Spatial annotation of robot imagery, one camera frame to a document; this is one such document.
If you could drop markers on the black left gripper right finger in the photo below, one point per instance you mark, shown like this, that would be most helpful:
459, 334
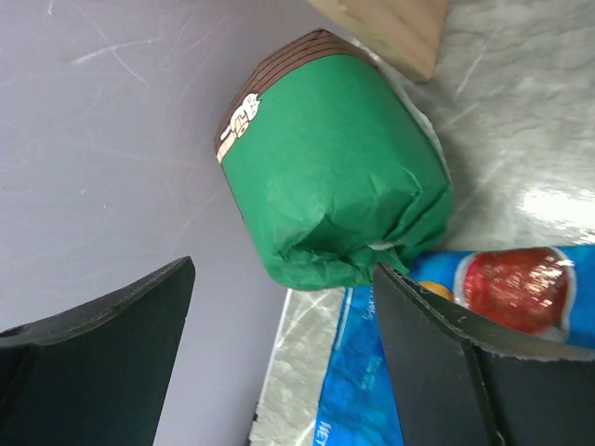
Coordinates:
460, 379

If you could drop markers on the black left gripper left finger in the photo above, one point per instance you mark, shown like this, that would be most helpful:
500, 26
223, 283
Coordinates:
98, 373

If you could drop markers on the blue chips bag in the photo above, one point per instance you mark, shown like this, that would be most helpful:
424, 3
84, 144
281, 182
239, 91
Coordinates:
547, 292

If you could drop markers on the green roll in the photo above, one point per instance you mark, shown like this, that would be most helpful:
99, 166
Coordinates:
331, 169

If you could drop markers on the wooden shelf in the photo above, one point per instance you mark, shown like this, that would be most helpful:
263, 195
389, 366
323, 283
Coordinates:
405, 33

